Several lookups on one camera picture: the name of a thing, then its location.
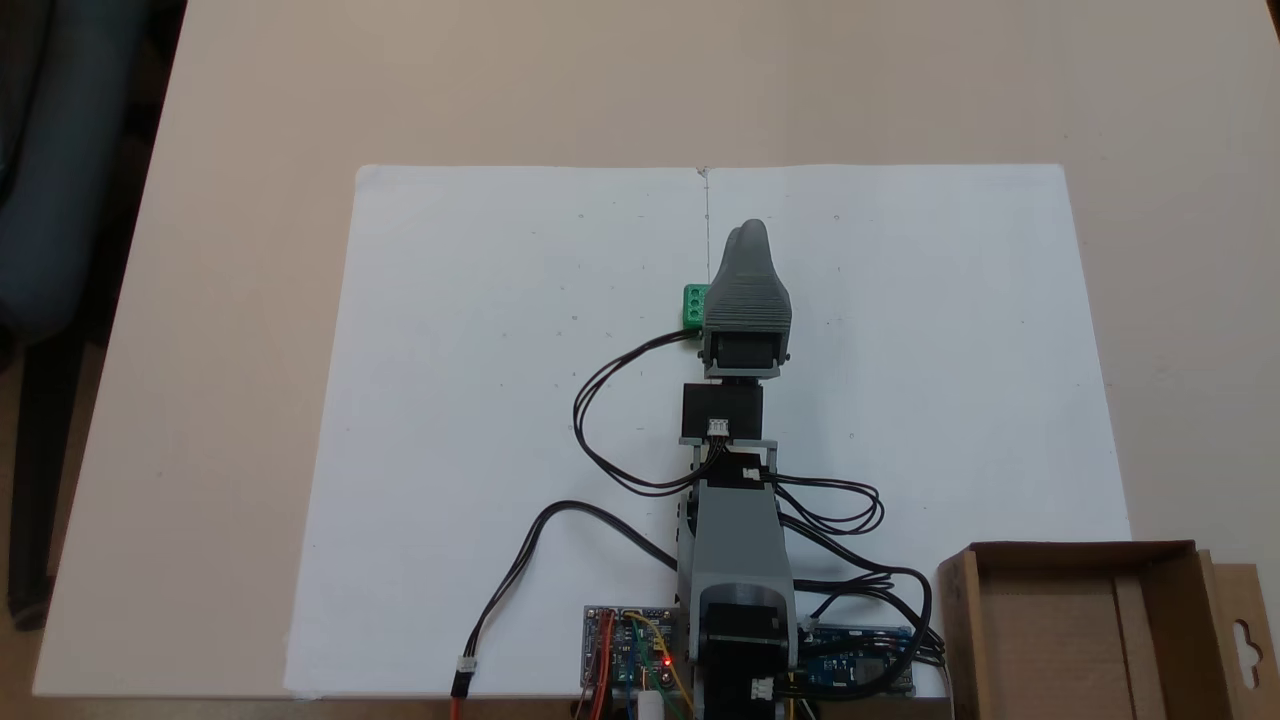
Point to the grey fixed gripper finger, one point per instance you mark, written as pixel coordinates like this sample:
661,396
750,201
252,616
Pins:
750,295

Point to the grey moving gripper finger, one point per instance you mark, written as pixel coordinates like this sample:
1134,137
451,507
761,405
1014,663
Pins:
729,246

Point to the green die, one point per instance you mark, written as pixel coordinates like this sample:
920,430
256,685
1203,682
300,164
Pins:
693,305

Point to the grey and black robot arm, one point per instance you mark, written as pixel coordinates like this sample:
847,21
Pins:
735,540

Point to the white paper sheet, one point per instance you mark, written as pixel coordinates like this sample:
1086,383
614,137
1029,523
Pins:
480,400
950,380

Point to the blue circuit board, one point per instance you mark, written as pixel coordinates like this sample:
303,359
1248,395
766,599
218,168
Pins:
850,665

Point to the brown cardboard box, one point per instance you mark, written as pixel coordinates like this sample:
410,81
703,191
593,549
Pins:
1060,640

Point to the dark blue office chair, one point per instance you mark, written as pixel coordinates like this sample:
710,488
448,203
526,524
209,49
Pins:
60,180

